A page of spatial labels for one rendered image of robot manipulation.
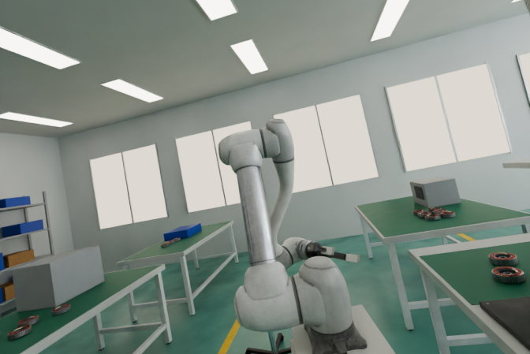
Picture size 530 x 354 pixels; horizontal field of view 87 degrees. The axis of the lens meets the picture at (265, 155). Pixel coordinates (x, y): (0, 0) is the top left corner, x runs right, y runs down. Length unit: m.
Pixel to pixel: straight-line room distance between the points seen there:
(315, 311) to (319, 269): 0.13
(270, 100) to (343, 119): 1.51
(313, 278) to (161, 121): 5.87
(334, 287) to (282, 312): 0.19
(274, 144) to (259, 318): 0.63
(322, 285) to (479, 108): 5.54
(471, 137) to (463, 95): 0.78
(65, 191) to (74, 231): 0.97
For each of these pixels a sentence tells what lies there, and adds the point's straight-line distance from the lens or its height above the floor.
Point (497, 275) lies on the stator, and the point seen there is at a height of 0.78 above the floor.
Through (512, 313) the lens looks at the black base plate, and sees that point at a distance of 1.43.
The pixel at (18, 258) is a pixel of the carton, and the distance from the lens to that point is 6.69.
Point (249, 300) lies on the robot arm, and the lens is 1.04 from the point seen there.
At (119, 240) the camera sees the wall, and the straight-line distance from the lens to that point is 7.28.
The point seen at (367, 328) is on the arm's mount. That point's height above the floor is 0.82.
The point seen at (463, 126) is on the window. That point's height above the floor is 1.59.
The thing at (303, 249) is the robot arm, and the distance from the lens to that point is 1.35.
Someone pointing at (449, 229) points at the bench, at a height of 0.74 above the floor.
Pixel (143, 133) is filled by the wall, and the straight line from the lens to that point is 6.79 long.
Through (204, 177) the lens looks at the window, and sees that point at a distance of 6.03.
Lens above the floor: 1.42
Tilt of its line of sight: 4 degrees up
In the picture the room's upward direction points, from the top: 11 degrees counter-clockwise
